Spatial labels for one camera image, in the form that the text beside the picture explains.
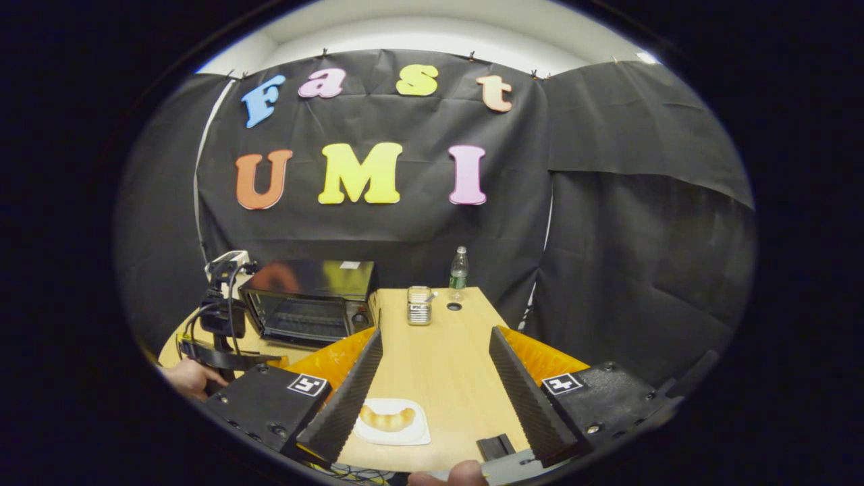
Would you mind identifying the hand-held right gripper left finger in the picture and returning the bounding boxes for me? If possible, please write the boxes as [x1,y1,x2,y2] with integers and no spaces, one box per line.
[202,328,383,465]

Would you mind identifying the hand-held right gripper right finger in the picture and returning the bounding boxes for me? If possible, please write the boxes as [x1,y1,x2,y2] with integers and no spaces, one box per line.
[489,325,684,466]

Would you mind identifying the golden croissant bread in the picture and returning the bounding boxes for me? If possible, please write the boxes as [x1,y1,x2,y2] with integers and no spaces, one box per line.
[359,405,416,433]

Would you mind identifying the black electric oven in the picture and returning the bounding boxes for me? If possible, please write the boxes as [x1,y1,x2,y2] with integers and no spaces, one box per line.
[238,259,379,352]

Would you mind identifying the white toaster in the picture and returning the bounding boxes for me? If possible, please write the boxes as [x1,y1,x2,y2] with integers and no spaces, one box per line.
[208,250,250,271]

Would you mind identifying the white square plate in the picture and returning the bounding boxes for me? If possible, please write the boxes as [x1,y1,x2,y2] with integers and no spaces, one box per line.
[352,398,431,446]

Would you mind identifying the clear glass jar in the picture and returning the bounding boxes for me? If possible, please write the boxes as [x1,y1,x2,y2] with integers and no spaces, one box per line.
[407,286,438,327]

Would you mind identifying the clear plastic water bottle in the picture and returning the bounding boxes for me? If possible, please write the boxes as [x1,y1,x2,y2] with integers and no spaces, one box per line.
[449,246,469,301]

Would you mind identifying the black plastic bracket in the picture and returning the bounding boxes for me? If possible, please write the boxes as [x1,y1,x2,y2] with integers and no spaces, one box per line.
[477,434,517,463]

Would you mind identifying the black cables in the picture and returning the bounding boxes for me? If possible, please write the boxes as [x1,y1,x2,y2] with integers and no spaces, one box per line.
[317,462,399,485]

